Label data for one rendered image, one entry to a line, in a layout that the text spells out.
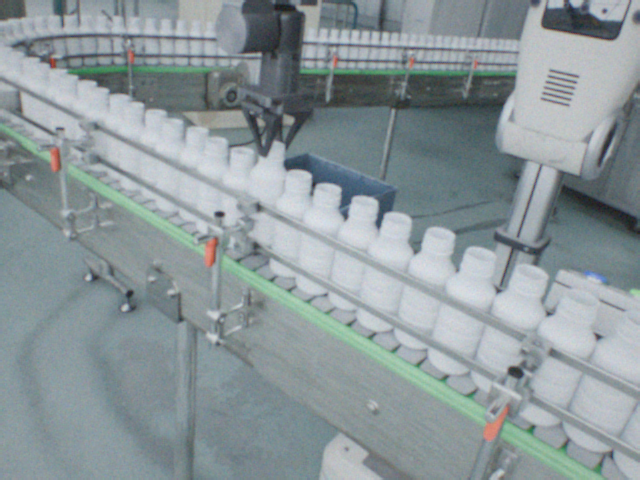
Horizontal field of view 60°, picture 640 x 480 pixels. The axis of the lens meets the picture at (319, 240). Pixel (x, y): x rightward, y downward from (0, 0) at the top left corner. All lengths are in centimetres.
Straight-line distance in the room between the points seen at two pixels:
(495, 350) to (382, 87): 227
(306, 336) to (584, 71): 73
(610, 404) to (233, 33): 61
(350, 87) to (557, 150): 165
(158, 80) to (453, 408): 185
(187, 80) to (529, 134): 149
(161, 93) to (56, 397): 119
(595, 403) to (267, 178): 52
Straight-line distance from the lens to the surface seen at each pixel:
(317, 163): 159
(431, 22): 674
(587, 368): 65
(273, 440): 197
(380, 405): 80
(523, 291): 66
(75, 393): 217
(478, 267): 67
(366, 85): 279
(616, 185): 448
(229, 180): 89
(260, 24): 74
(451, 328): 70
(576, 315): 65
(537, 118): 123
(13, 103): 150
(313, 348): 83
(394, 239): 71
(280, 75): 79
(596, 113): 120
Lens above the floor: 145
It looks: 27 degrees down
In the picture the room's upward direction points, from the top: 8 degrees clockwise
